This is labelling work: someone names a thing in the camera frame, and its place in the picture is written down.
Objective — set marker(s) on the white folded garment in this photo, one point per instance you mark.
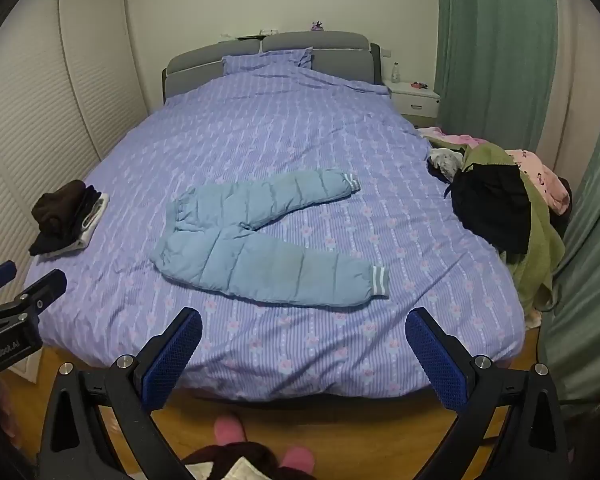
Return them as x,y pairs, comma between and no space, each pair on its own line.
92,222

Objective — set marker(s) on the small purple toy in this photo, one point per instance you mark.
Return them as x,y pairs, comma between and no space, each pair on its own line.
317,26

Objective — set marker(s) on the purple patterned duvet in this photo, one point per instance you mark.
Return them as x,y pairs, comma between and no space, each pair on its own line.
330,125

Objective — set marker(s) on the green curtain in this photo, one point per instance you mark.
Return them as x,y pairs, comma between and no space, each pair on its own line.
490,40
587,270

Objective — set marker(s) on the person's dark clothing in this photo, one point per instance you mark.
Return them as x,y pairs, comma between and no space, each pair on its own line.
215,460

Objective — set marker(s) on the pink printed garment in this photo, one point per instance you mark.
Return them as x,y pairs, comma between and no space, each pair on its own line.
545,180

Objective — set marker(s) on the grey padded headboard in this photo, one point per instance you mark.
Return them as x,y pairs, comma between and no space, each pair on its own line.
310,42

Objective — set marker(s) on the pink slipper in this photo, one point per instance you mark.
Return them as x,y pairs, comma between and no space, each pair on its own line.
297,460
230,430

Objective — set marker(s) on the black folded garment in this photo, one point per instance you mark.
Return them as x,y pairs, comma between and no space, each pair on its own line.
52,242

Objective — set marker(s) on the brown folded garment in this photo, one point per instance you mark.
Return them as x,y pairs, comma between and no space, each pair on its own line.
60,205

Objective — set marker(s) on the clear bottle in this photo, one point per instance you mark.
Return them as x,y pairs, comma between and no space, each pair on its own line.
395,72

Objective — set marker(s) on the pale pink garment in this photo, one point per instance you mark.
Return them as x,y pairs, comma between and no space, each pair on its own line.
455,138

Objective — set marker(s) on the white louvered wardrobe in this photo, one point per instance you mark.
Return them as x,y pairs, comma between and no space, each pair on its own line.
55,90

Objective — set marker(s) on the black loose garment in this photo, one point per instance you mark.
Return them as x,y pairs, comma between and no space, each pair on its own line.
490,205

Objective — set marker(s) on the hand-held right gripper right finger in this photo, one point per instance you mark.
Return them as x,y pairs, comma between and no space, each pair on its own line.
440,365

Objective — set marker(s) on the white nightstand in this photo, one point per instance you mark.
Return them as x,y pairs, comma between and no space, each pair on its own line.
415,100

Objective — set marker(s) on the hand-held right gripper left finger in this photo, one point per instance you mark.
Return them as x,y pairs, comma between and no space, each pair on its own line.
172,362

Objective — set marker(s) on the green garment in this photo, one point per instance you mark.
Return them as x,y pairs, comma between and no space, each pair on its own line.
542,250

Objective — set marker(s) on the dark book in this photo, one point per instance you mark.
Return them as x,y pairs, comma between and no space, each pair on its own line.
250,37

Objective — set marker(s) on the purple patterned pillow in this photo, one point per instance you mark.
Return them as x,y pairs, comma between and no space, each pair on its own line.
260,62

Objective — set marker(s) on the grey white garment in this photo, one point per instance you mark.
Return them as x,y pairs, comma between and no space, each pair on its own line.
445,165

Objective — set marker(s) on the light blue puffer jacket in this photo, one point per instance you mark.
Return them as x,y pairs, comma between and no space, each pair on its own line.
240,255

